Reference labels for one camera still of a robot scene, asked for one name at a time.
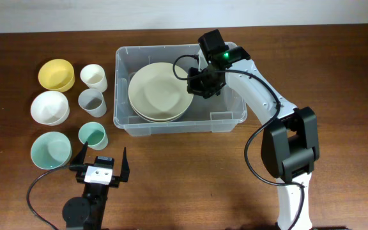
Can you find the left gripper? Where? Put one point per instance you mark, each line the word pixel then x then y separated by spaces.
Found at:
pixel 115 180

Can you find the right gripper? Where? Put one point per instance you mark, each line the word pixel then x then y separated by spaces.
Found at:
pixel 193 86

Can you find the beige plate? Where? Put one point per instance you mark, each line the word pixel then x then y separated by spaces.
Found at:
pixel 156 120
pixel 158 91

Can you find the white plastic bowl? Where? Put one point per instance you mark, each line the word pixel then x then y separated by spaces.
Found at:
pixel 50 108

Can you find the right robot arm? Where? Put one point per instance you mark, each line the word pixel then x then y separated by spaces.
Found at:
pixel 290 144

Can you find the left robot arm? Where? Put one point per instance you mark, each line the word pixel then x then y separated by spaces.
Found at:
pixel 87 210

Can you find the clear plastic storage container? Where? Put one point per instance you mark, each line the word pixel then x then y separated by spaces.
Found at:
pixel 216 114

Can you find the mint green plastic cup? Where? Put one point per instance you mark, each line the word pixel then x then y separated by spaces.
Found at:
pixel 94 134

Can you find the mint green plastic bowl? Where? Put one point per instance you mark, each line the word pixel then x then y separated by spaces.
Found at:
pixel 51 150

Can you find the grey translucent plastic cup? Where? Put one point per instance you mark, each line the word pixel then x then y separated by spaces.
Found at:
pixel 93 102

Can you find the cream plastic cup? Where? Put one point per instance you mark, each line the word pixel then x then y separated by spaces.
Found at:
pixel 94 77

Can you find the yellow plastic bowl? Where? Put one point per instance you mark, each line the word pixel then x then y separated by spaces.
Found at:
pixel 57 75

